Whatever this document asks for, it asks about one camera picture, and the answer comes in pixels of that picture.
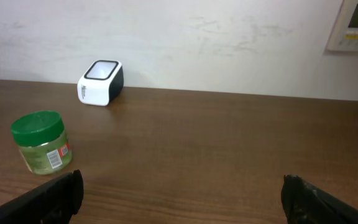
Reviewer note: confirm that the green lid gel jar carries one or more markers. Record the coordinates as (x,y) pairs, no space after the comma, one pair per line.
(42,141)

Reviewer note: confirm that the wall control panel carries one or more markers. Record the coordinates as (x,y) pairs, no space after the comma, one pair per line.
(344,35)

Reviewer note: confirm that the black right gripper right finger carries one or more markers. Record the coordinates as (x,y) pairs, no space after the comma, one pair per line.
(304,203)

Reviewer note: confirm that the white barcode scanner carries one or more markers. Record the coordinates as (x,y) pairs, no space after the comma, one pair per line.
(101,83)

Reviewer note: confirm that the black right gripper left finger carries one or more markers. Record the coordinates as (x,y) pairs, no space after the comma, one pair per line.
(55,201)

